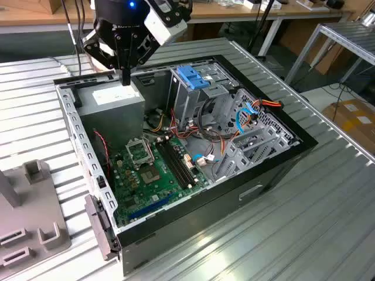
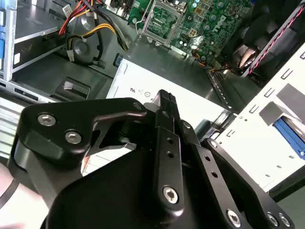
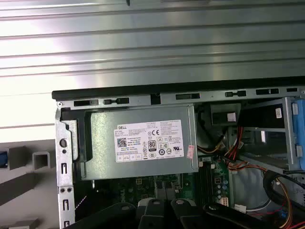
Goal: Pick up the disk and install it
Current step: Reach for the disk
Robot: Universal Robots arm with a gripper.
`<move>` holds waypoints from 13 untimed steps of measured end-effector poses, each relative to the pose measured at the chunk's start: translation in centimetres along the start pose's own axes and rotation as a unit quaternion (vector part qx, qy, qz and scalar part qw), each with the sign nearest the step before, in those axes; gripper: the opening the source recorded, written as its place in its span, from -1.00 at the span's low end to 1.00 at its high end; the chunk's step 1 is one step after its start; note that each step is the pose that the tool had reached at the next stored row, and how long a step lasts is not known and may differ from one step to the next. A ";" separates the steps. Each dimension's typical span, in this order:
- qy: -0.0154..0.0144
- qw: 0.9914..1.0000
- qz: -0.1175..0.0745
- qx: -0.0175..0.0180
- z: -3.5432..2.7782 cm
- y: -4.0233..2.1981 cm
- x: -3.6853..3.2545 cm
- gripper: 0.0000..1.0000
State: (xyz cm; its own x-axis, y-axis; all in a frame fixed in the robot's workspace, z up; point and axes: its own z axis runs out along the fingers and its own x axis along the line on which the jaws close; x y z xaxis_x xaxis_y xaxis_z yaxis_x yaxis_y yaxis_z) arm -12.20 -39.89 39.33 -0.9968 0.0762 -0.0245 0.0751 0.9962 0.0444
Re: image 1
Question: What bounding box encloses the blue expansion slot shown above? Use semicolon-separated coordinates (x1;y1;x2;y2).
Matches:
128;194;173;222

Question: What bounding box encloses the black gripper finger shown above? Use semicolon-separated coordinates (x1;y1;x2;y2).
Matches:
126;32;159;87
82;29;127;87

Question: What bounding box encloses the yellow black wire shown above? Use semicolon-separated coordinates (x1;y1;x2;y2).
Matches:
145;107;165;132

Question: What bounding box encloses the black RAM slot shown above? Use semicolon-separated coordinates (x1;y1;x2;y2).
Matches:
155;142;189;190
162;139;196;187

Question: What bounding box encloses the green motherboard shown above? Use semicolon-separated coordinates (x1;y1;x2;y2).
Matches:
110;136;210;228

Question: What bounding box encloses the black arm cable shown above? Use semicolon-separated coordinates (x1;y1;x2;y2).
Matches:
63;0;87;76

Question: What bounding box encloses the blue data wire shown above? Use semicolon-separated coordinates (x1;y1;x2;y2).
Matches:
236;101;259;135

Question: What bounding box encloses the grey metal drive cage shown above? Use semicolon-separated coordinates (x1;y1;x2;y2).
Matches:
168;63;240;131

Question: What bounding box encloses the metal socket cover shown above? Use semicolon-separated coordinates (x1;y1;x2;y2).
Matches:
125;137;155;170

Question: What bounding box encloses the brown wooden box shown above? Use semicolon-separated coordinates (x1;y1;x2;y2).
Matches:
0;0;70;15

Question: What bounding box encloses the blue plastic drive carrier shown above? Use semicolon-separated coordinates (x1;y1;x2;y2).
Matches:
177;66;210;90

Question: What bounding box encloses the grey parts rack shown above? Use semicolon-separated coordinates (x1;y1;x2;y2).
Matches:
0;159;73;276

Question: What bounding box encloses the CPU socket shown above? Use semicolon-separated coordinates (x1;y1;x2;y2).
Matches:
139;165;162;185

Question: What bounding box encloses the black wire bundle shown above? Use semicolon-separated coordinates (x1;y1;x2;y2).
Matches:
197;98;232;144

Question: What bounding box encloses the orange power wire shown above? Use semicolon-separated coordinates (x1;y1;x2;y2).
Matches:
220;98;285;155

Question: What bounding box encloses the black open PC case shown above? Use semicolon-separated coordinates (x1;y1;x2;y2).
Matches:
53;54;319;276

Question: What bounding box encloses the yellow cardboard box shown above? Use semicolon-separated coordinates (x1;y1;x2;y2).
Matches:
322;98;375;153

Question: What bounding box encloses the red black twisted wire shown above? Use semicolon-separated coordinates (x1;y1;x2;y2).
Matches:
93;130;114;179

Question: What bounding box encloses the light blue thin wire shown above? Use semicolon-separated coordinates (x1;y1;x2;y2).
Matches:
190;153;221;166

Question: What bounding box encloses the grey power supply unit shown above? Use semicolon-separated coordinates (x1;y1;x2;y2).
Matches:
74;79;146;153

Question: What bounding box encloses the grey metal disk bay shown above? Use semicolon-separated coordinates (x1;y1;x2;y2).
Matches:
210;87;301;183

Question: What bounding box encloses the orange red wire bundle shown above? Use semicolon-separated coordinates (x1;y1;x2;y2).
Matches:
169;108;212;143

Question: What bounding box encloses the black tripod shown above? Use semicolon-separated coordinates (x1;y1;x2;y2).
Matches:
247;0;278;58

